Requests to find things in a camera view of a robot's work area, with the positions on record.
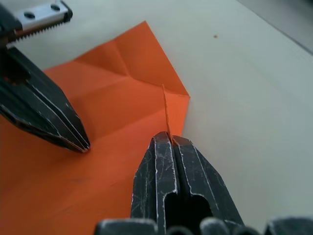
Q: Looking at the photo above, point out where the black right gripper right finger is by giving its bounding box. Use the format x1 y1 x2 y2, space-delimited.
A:
173 136 246 227

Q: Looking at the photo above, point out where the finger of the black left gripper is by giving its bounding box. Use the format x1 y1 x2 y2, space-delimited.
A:
4 46 91 150
0 68 87 154

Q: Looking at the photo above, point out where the orange sheet of paper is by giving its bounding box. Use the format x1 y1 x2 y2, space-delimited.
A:
0 21 191 235

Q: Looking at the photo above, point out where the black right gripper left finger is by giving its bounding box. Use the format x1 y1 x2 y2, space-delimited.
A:
130 131 181 228

